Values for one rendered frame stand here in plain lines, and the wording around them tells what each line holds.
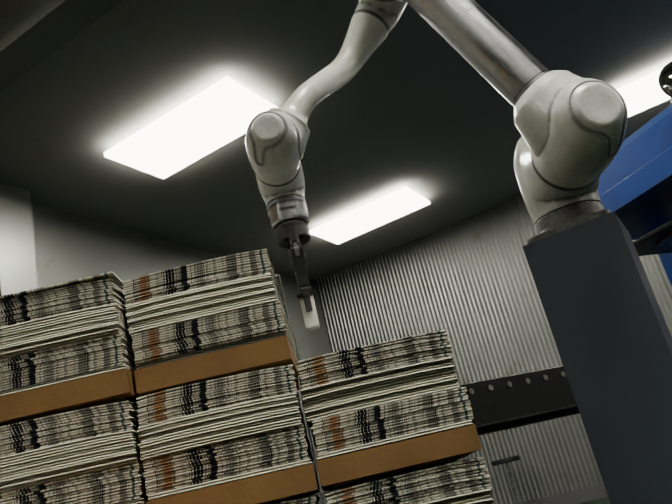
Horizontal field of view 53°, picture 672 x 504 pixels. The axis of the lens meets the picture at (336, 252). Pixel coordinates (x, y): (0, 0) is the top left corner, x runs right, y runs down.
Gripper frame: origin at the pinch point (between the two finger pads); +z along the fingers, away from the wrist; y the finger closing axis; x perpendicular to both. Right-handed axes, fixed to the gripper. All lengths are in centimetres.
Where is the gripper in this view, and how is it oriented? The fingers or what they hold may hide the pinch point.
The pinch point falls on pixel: (309, 313)
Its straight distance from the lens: 144.9
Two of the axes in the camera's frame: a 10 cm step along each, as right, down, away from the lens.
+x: 9.8, -2.0, 0.8
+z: 2.2, 9.2, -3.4
